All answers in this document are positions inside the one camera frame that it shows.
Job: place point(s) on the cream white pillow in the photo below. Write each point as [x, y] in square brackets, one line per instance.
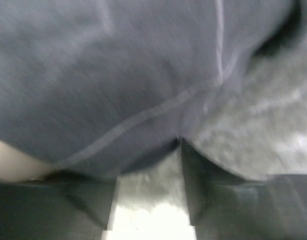
[16, 166]

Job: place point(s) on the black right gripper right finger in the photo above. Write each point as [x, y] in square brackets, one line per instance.
[224, 206]

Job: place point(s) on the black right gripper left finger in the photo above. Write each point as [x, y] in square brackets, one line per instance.
[61, 207]

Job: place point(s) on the dark grey checked pillowcase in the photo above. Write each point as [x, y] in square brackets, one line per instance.
[105, 87]

